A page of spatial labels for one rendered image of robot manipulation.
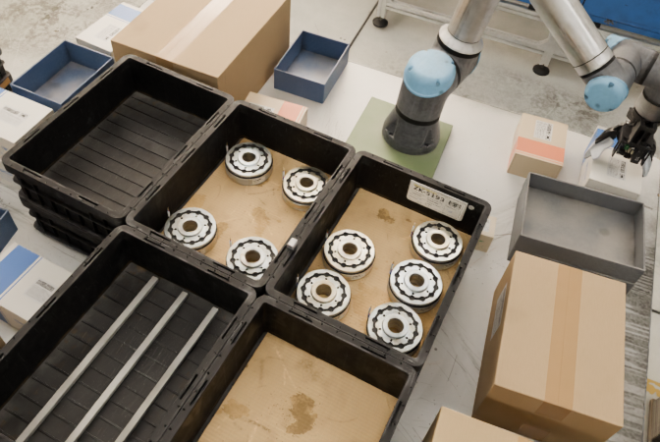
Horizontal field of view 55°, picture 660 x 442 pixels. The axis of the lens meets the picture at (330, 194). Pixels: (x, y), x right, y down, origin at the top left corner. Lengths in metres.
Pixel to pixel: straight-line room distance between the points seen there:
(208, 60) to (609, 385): 1.10
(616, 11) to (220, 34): 1.92
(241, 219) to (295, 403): 0.41
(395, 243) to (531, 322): 0.31
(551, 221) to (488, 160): 0.26
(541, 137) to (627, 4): 1.44
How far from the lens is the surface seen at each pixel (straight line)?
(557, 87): 3.20
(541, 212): 1.56
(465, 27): 1.57
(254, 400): 1.13
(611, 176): 1.65
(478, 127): 1.79
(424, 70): 1.51
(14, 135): 1.51
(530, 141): 1.68
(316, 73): 1.85
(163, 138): 1.49
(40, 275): 1.36
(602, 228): 1.59
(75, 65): 1.82
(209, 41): 1.63
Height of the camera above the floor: 1.88
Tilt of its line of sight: 50 degrees down
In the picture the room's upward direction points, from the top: 7 degrees clockwise
